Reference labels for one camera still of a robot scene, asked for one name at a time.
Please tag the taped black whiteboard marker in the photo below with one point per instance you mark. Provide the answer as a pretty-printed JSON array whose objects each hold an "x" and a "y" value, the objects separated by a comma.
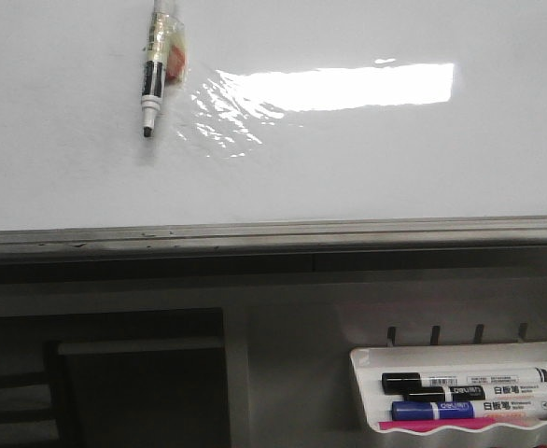
[{"x": 166, "y": 60}]

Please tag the dark chair behind board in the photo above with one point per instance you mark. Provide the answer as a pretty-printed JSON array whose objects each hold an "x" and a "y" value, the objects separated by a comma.
[{"x": 149, "y": 379}]

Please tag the pink marker in tray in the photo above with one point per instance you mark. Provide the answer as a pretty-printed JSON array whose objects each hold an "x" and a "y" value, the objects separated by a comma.
[{"x": 422, "y": 426}]

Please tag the black capped marker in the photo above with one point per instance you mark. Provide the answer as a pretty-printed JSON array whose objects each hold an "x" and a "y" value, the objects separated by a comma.
[
  {"x": 459, "y": 393},
  {"x": 398, "y": 382}
]

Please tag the white plastic marker tray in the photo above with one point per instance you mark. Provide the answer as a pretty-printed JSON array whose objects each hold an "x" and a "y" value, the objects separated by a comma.
[{"x": 369, "y": 363}]

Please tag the large white whiteboard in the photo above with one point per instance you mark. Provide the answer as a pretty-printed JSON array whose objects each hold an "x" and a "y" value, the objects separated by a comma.
[{"x": 299, "y": 126}]

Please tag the blue capped whiteboard marker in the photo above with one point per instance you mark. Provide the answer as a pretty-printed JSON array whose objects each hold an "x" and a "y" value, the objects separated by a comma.
[{"x": 494, "y": 408}]

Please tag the black capped marker top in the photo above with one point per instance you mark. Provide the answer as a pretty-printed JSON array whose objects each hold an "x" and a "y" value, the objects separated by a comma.
[{"x": 398, "y": 382}]

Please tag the black capped marker middle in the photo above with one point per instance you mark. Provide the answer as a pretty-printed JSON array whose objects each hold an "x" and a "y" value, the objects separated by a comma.
[{"x": 459, "y": 393}]

